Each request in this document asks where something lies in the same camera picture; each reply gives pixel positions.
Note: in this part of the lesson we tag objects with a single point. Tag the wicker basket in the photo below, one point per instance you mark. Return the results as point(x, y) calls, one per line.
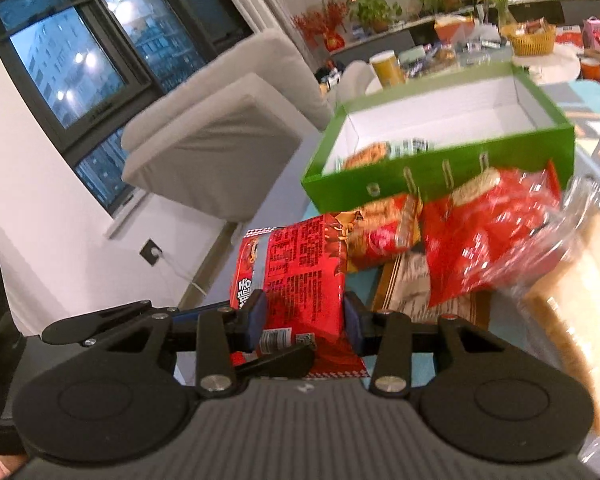
point(532, 42)

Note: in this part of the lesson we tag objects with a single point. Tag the orange box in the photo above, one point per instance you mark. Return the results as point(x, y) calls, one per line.
point(452, 30)

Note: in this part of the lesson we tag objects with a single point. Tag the green cardboard box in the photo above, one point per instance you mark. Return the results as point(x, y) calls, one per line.
point(430, 175)

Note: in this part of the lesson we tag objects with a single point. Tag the pink gift box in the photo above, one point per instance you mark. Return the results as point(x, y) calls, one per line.
point(594, 35)

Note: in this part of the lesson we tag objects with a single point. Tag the glass vase with stems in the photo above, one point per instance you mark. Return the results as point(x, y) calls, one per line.
point(502, 10)

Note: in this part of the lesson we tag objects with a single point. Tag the green white snack packet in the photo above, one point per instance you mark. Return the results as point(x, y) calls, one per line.
point(410, 146)

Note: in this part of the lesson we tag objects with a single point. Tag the small white cushion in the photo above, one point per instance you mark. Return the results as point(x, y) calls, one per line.
point(355, 82)

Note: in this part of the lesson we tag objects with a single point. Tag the red flower bouquet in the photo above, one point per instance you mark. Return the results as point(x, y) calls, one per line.
point(320, 17)

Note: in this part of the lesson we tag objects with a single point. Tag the brown striped snack packet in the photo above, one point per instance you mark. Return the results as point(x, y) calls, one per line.
point(405, 280)

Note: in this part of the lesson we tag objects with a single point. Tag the dark framed window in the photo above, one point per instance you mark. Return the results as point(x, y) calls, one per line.
point(80, 50)

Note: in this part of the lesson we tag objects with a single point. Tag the orange noodle snack packet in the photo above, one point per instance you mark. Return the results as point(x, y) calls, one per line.
point(367, 156)

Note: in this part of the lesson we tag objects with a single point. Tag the black wall socket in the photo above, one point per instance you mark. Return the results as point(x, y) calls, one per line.
point(151, 251)

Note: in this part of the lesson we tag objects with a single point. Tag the yellow snack can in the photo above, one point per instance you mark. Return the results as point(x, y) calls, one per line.
point(387, 70)

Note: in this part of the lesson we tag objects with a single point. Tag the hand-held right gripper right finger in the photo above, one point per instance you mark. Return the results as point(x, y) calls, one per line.
point(352, 322)

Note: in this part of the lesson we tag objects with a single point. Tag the grey tv cabinet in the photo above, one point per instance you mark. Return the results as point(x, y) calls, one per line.
point(390, 40)

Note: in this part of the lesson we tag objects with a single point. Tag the red yellow noodle snack packet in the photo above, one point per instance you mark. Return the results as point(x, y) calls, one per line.
point(380, 240)

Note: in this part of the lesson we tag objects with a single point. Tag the large bright red snack packet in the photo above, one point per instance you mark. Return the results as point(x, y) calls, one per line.
point(480, 240)

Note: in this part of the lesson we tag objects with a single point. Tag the bread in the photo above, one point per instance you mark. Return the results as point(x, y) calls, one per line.
point(570, 320)

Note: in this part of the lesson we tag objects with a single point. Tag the grey sofa seat cushion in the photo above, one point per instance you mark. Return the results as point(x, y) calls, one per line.
point(210, 150)

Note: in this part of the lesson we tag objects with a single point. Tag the dark red snack packet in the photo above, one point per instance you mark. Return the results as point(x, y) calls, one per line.
point(300, 270)

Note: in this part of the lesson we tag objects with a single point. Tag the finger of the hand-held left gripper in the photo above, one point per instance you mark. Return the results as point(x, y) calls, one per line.
point(95, 322)
point(280, 360)

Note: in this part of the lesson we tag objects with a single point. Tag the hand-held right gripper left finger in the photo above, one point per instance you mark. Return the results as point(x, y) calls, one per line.
point(256, 320)

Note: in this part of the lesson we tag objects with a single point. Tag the orange paper cup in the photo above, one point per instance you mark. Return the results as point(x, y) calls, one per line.
point(591, 69)

